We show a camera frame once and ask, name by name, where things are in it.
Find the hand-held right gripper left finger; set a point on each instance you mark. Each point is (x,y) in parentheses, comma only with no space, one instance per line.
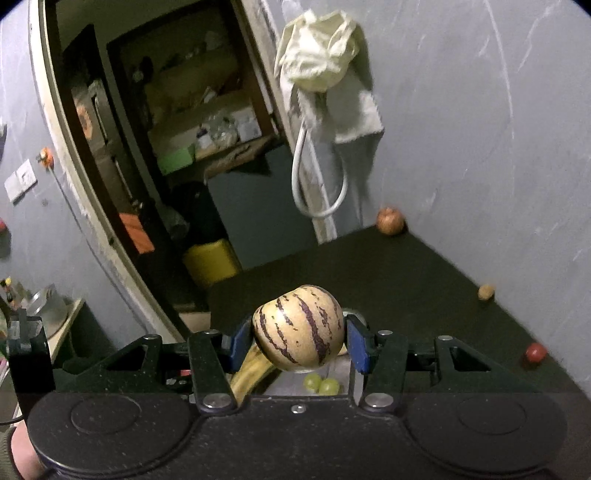
(241,346)

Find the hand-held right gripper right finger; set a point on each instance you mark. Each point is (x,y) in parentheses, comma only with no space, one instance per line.
(358,344)

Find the yellow banana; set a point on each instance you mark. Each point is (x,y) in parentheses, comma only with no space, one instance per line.
(247,376)

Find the metal tray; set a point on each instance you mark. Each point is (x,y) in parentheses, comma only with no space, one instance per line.
(339,374)

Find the green grape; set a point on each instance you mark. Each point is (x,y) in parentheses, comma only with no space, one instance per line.
(329,386)
(313,382)

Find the striped pepino melon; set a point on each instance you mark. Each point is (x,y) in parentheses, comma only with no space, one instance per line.
(298,327)

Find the person's left forearm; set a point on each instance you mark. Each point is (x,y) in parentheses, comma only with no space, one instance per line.
(25,454)

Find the wooden side table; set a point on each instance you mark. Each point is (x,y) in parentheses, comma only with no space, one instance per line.
(64,334)

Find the metal pot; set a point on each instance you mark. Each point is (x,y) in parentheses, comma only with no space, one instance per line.
(46,309)

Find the yellow container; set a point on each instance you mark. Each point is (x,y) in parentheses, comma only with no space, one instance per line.
(212,263)

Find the red yellow apple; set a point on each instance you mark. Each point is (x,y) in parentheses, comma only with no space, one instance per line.
(390,221)

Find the white vertical pipe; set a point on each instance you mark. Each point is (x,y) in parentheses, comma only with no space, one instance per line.
(323,221)

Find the blue grey cabinet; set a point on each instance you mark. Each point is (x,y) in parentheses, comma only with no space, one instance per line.
(258,212)

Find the brown walnut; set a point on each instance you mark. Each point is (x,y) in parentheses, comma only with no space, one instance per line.
(486,292)

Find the orange box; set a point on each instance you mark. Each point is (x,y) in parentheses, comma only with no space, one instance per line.
(136,230)

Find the small red fruit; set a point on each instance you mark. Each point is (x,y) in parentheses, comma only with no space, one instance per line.
(536,354)

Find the green box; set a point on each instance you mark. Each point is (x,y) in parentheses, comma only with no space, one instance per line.
(175,159)

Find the cream cloth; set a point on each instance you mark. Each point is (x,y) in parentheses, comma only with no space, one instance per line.
(318,50)

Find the white wall switch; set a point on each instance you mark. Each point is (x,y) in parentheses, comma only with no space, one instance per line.
(21,181)

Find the orange wall hook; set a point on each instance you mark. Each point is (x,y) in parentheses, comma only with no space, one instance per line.
(45,158)

